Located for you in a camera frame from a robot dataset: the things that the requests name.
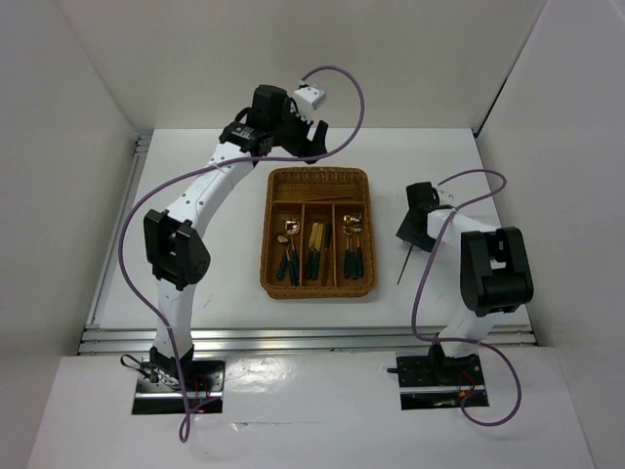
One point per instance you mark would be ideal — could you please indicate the wicker cutlery tray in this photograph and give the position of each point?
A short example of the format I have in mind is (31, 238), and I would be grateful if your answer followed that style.
(285, 190)

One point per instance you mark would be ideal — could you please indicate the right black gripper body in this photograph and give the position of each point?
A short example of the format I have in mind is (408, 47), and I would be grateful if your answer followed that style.
(415, 236)

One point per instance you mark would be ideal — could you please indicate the gold knife green handle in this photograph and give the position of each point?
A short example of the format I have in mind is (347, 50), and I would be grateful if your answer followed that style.
(317, 250)
(312, 240)

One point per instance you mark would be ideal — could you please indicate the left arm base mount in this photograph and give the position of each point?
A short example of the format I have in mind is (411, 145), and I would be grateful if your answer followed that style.
(158, 393)

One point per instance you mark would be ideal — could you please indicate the brown chopstick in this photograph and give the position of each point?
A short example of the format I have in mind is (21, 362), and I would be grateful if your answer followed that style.
(328, 198)
(404, 264)

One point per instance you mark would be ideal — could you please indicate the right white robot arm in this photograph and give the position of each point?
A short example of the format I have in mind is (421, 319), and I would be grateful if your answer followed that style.
(494, 273)

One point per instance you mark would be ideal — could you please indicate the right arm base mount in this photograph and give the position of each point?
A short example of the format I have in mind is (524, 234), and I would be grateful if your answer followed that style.
(435, 381)

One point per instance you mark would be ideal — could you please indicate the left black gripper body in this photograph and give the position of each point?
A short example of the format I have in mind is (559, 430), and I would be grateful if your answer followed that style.
(291, 131)

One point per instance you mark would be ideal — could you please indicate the large gold spoon green handle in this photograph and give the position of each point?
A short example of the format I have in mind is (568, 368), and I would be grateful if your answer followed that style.
(292, 228)

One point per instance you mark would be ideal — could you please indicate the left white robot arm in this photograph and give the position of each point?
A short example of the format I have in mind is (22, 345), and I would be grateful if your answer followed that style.
(174, 236)

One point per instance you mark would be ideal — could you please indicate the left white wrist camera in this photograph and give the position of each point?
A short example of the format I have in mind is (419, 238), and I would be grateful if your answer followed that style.
(308, 98)

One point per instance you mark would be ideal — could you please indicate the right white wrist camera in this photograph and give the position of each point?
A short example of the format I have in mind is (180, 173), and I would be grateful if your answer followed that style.
(445, 195)

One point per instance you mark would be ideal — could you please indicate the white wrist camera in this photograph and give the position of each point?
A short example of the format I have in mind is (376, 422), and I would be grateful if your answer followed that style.
(445, 195)
(308, 98)

